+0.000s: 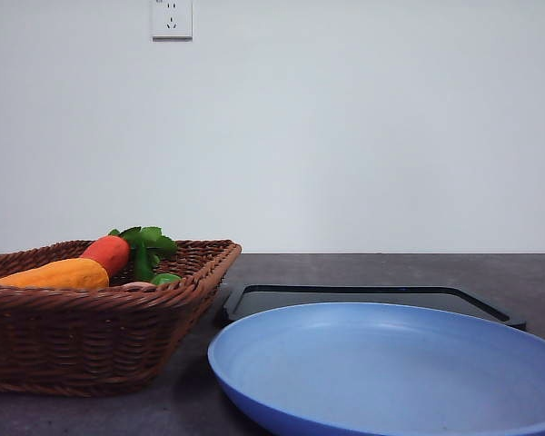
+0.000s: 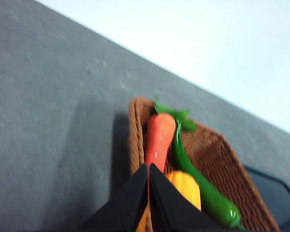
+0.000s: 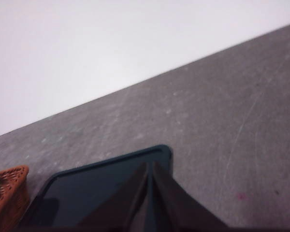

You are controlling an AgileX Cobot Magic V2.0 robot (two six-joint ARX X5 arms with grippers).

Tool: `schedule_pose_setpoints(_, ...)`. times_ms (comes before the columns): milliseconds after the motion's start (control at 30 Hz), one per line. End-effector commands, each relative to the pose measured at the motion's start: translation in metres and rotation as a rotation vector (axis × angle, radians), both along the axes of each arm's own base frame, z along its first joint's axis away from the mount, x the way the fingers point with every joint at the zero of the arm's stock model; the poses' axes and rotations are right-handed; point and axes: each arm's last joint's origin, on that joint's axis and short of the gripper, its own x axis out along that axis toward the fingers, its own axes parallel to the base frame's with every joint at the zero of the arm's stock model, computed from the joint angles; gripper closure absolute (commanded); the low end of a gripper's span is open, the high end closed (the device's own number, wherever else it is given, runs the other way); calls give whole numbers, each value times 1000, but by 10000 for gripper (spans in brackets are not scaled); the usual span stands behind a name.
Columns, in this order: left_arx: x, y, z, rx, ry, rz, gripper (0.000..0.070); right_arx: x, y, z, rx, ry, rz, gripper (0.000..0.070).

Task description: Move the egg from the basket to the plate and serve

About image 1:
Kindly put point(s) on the pink brown egg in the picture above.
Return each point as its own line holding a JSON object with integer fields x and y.
{"x": 134, "y": 285}

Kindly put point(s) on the blue plate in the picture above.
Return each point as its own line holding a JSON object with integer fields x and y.
{"x": 382, "y": 369}

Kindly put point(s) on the brown wicker basket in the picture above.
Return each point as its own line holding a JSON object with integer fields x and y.
{"x": 96, "y": 342}

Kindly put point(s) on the black rectangular tray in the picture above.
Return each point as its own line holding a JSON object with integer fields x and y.
{"x": 251, "y": 303}

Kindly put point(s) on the green leafy toy vegetable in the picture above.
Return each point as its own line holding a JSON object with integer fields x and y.
{"x": 146, "y": 244}

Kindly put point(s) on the orange toy carrot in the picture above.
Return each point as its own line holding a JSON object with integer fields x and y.
{"x": 111, "y": 251}

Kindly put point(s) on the yellow orange toy squash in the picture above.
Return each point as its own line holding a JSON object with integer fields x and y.
{"x": 70, "y": 273}

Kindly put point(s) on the white wall socket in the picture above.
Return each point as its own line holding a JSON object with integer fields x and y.
{"x": 171, "y": 21}

